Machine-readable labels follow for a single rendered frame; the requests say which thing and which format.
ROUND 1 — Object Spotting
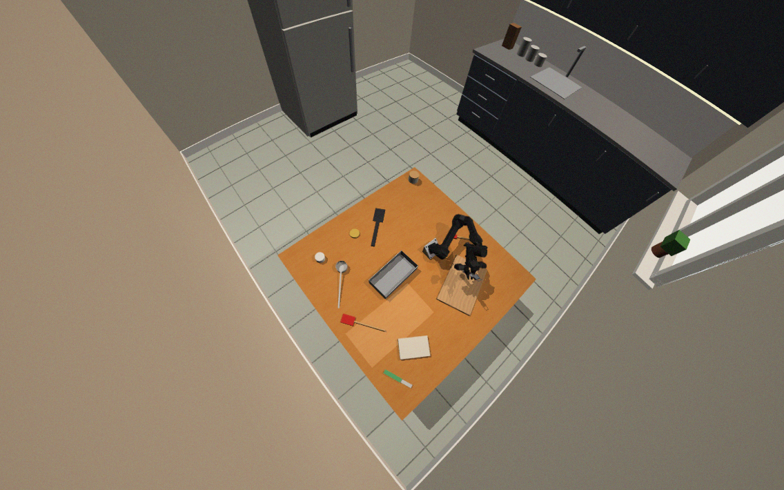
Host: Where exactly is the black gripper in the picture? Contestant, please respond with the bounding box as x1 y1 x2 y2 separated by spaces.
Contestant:
454 255 487 280

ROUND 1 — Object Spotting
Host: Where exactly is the black spatula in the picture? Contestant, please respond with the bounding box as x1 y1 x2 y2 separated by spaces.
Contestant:
371 208 385 246

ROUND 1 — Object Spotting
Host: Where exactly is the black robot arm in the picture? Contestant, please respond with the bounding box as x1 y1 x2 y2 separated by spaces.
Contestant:
428 215 487 271

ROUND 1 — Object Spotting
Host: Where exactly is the red spatula with wooden handle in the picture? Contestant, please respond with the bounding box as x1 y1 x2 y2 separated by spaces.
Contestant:
340 313 385 331

